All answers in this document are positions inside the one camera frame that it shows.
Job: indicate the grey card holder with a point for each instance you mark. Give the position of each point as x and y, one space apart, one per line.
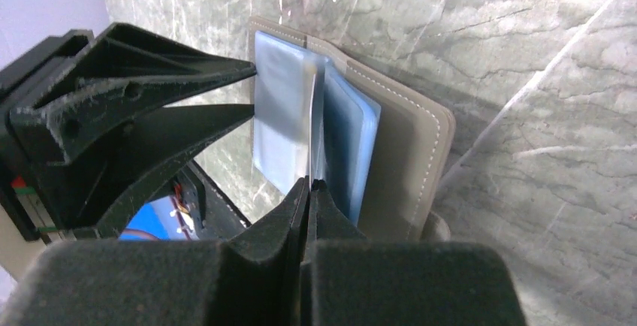
382 146

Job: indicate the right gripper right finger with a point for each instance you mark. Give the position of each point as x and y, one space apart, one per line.
349 279

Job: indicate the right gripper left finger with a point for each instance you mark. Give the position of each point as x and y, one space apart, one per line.
247 280

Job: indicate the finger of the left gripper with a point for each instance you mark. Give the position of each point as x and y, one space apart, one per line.
93 83
159 146

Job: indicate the black base frame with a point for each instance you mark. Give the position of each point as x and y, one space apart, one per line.
209 213

